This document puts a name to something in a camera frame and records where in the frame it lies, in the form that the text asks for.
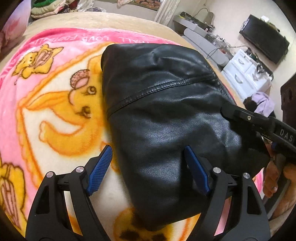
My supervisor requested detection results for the pink quilted comforter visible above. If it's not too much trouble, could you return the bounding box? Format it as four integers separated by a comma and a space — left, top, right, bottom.
1, 1, 32, 59

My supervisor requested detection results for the grey white side desk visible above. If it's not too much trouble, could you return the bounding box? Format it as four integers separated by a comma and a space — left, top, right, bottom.
173, 16, 229, 68

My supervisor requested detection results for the black wall television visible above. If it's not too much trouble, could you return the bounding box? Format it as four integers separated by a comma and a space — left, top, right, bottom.
239, 15, 290, 64

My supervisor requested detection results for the cream window curtain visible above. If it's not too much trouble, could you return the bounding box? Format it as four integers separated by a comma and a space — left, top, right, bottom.
154, 0, 180, 26

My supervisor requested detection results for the black leather jacket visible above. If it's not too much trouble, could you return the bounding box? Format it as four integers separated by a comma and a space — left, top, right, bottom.
101, 44, 269, 230

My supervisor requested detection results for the white drawer cabinet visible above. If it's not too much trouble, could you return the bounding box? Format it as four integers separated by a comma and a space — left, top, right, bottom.
222, 49, 272, 100

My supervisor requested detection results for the person's right hand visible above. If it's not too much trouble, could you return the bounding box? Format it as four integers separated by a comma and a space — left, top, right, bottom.
263, 143, 296, 219

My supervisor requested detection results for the lilac garment on chair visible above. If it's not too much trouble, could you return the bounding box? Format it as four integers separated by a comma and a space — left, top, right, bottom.
251, 91, 275, 117

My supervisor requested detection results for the pink cartoon fleece blanket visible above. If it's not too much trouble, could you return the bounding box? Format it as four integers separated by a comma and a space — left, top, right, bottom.
0, 27, 265, 241

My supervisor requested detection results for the pile of folded clothes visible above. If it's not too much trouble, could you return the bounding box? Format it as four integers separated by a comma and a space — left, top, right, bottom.
31, 0, 79, 20

